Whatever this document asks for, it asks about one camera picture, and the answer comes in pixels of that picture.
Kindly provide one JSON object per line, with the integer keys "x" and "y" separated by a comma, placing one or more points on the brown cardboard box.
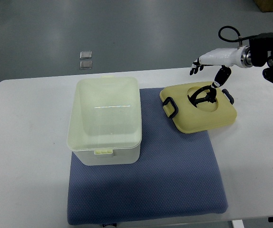
{"x": 264, "y": 5}

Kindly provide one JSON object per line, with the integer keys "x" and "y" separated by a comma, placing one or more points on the metal floor plate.
{"x": 85, "y": 55}
{"x": 85, "y": 64}

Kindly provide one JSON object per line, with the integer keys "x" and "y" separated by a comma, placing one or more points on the lower metal floor plate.
{"x": 85, "y": 64}

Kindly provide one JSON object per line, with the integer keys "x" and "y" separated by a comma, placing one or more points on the yellow storage box lid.
{"x": 196, "y": 107}

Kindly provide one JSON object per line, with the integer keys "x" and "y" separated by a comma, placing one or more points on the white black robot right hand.
{"x": 226, "y": 58}

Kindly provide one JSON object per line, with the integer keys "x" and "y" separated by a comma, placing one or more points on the upper metal floor plate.
{"x": 85, "y": 55}

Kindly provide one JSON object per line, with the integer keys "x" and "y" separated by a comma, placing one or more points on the white storage box base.
{"x": 105, "y": 126}

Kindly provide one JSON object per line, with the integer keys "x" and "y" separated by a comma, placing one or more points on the blue padded mat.
{"x": 176, "y": 175}

